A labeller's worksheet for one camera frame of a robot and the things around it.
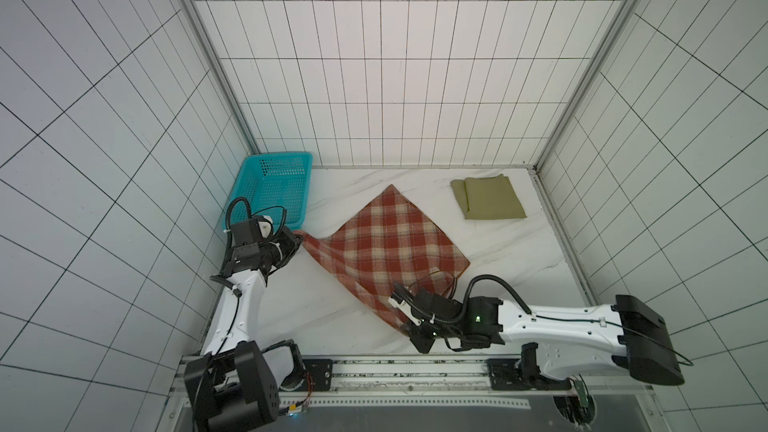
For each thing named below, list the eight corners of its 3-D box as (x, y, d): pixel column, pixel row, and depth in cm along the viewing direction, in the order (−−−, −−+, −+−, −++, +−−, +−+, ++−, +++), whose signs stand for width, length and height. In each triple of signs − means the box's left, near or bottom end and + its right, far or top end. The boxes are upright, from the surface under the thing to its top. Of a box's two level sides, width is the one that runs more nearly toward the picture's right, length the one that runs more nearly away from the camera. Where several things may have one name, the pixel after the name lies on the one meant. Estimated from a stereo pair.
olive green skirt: (457, 220, 106) (459, 214, 104) (450, 181, 118) (452, 175, 116) (521, 220, 106) (525, 214, 104) (508, 181, 119) (511, 175, 116)
